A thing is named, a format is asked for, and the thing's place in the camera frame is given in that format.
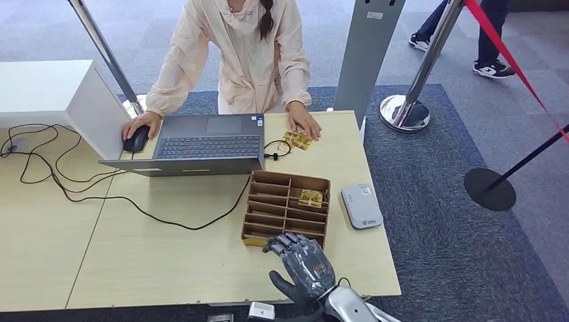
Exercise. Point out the person's right hand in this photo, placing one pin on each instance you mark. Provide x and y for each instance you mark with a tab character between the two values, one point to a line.
142	119

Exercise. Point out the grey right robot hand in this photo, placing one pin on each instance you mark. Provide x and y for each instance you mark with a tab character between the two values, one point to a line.
309	271

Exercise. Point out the person's left hand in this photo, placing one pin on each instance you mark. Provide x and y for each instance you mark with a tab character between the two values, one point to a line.
304	120

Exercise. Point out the gold patterned ID card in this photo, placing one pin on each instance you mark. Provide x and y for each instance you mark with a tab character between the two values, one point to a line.
304	142

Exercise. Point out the black computer mouse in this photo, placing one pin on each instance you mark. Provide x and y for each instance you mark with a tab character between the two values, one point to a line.
134	141

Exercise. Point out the gold key card stack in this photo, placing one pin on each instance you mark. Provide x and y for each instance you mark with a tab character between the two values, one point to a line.
310	198

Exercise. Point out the wooden card organizer box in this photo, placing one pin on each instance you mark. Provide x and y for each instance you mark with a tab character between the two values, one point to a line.
271	209

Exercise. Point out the person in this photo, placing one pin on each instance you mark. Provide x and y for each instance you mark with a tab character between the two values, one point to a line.
249	58
491	31

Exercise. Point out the white card reader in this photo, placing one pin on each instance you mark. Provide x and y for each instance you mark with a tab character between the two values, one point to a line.
362	206

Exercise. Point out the grey laptop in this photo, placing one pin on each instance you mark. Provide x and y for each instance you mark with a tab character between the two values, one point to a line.
204	151

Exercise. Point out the grey kiosk stand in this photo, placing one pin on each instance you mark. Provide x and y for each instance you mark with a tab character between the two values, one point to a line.
369	49

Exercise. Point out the white cabinet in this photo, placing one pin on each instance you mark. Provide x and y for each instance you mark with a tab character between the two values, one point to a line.
49	89

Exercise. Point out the grey floor box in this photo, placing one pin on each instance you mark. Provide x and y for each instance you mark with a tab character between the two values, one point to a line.
220	318

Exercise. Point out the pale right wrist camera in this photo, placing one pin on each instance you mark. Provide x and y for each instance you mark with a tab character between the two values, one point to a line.
261	311

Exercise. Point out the chrome stanchion post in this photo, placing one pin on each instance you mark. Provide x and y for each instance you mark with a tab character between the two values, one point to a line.
433	49
106	53

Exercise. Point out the black stanchion post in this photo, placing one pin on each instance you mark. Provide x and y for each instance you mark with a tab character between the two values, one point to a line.
489	191

